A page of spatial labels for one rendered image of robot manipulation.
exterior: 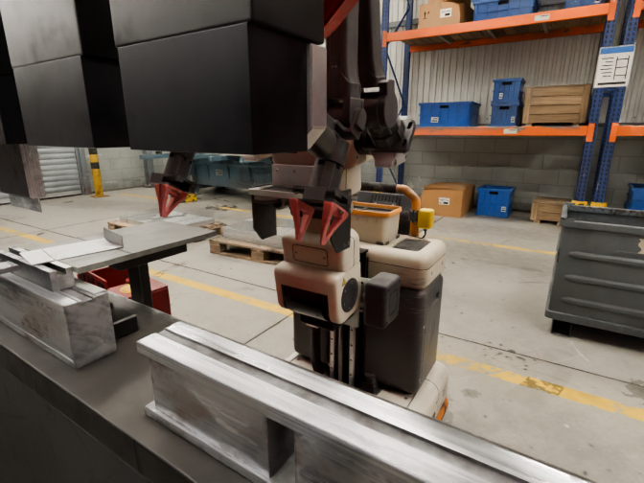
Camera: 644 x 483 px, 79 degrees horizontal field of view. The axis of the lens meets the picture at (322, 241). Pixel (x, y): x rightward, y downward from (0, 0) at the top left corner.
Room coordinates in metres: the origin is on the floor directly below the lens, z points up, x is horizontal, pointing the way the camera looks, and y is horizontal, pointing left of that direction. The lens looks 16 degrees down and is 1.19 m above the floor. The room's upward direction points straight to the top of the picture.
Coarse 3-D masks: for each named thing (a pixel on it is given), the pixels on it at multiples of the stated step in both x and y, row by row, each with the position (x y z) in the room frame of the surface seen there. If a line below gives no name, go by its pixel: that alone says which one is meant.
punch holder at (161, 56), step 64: (128, 0) 0.33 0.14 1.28; (192, 0) 0.29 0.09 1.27; (256, 0) 0.27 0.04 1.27; (320, 0) 0.33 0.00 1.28; (128, 64) 0.34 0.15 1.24; (192, 64) 0.30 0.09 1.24; (256, 64) 0.27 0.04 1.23; (320, 64) 0.33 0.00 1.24; (128, 128) 0.34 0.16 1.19; (192, 128) 0.30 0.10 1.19; (256, 128) 0.27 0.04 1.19; (320, 128) 0.33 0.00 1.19
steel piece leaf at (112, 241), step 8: (104, 232) 0.69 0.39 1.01; (112, 232) 0.66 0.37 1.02; (96, 240) 0.68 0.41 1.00; (104, 240) 0.68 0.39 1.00; (112, 240) 0.67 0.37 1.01; (120, 240) 0.64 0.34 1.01; (48, 248) 0.63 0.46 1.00; (56, 248) 0.63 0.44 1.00; (64, 248) 0.63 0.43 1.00; (72, 248) 0.63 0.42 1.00; (80, 248) 0.63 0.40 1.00; (88, 248) 0.63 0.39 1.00; (96, 248) 0.63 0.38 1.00; (104, 248) 0.63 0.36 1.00; (112, 248) 0.63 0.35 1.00; (56, 256) 0.59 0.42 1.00; (64, 256) 0.59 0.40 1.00; (72, 256) 0.59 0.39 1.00
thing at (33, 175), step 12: (24, 144) 0.54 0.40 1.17; (0, 156) 0.58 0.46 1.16; (12, 156) 0.55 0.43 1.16; (24, 156) 0.54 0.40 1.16; (36, 156) 0.55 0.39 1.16; (0, 168) 0.58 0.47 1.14; (12, 168) 0.56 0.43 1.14; (24, 168) 0.54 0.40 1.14; (36, 168) 0.55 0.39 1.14; (0, 180) 0.59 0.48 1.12; (12, 180) 0.56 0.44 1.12; (24, 180) 0.54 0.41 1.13; (36, 180) 0.55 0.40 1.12; (12, 192) 0.57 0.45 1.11; (24, 192) 0.55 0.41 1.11; (36, 192) 0.55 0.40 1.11; (12, 204) 0.60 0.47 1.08; (24, 204) 0.57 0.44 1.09; (36, 204) 0.55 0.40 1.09
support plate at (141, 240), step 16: (144, 224) 0.81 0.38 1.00; (160, 224) 0.81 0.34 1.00; (176, 224) 0.81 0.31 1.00; (64, 240) 0.69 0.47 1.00; (80, 240) 0.69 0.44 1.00; (128, 240) 0.69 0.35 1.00; (144, 240) 0.69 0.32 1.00; (160, 240) 0.69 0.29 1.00; (176, 240) 0.69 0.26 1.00; (192, 240) 0.71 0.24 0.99; (80, 256) 0.59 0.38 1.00; (96, 256) 0.59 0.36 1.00; (112, 256) 0.59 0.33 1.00; (128, 256) 0.60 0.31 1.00; (80, 272) 0.54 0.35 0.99
